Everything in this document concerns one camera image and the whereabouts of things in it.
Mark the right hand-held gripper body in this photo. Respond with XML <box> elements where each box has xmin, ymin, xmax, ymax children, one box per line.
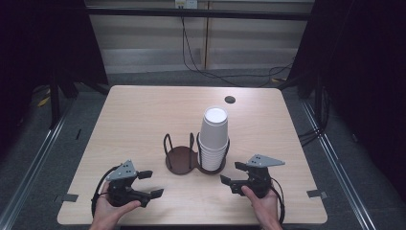
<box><xmin>245</xmin><ymin>154</ymin><xmax>286</xmax><ymax>199</ymax></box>

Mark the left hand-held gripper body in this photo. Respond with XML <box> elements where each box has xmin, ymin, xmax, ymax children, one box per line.
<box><xmin>104</xmin><ymin>159</ymin><xmax>144</xmax><ymax>208</ymax></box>

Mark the stack of white cups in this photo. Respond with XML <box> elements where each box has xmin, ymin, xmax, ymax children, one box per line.
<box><xmin>197</xmin><ymin>105</ymin><xmax>231</xmax><ymax>173</ymax></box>

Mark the brown double cup holder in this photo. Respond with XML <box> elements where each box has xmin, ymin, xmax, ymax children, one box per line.
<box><xmin>163</xmin><ymin>131</ymin><xmax>231</xmax><ymax>176</ymax></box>

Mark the person's right hand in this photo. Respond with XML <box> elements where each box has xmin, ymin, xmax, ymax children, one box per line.
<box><xmin>240</xmin><ymin>185</ymin><xmax>282</xmax><ymax>228</ymax></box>

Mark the person's left hand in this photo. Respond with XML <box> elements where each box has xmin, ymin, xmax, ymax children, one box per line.
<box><xmin>91</xmin><ymin>181</ymin><xmax>142</xmax><ymax>230</ymax></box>

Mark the black metal stand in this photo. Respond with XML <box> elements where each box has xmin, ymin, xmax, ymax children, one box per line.
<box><xmin>47</xmin><ymin>72</ymin><xmax>110</xmax><ymax>130</ymax></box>
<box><xmin>277</xmin><ymin>72</ymin><xmax>324</xmax><ymax>129</ymax></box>

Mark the yellow floor tape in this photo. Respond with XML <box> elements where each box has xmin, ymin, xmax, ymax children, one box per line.
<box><xmin>36</xmin><ymin>95</ymin><xmax>52</xmax><ymax>108</ymax></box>

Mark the dark curtain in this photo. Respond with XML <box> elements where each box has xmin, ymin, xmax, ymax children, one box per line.
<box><xmin>0</xmin><ymin>0</ymin><xmax>110</xmax><ymax>157</ymax></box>
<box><xmin>287</xmin><ymin>0</ymin><xmax>406</xmax><ymax>203</ymax></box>

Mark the black horizontal bar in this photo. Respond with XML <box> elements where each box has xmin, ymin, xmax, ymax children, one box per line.
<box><xmin>85</xmin><ymin>7</ymin><xmax>313</xmax><ymax>22</ymax></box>

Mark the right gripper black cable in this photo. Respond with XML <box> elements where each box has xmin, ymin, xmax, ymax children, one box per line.
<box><xmin>269</xmin><ymin>176</ymin><xmax>286</xmax><ymax>225</ymax></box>

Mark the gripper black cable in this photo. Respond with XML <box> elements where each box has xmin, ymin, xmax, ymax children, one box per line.
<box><xmin>90</xmin><ymin>164</ymin><xmax>124</xmax><ymax>219</ymax></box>
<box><xmin>269</xmin><ymin>176</ymin><xmax>286</xmax><ymax>225</ymax></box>

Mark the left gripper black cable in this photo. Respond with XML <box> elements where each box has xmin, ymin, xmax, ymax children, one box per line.
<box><xmin>90</xmin><ymin>164</ymin><xmax>124</xmax><ymax>219</ymax></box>

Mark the black floor cable bundle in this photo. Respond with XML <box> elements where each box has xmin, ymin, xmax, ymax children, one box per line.
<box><xmin>298</xmin><ymin>85</ymin><xmax>330</xmax><ymax>149</ymax></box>

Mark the aluminium floor rail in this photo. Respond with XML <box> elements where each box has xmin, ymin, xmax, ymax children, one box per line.
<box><xmin>300</xmin><ymin>99</ymin><xmax>378</xmax><ymax>230</ymax></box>
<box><xmin>0</xmin><ymin>95</ymin><xmax>77</xmax><ymax>230</ymax></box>

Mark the black wall cable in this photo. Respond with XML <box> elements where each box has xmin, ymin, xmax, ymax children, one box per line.
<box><xmin>180</xmin><ymin>8</ymin><xmax>295</xmax><ymax>88</ymax></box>

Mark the vertical wall trim strip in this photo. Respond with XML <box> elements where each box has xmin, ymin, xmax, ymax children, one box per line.
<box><xmin>203</xmin><ymin>1</ymin><xmax>214</xmax><ymax>70</ymax></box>

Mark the white wall outlet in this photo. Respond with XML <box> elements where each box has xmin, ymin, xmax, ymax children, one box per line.
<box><xmin>174</xmin><ymin>0</ymin><xmax>199</xmax><ymax>10</ymax></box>

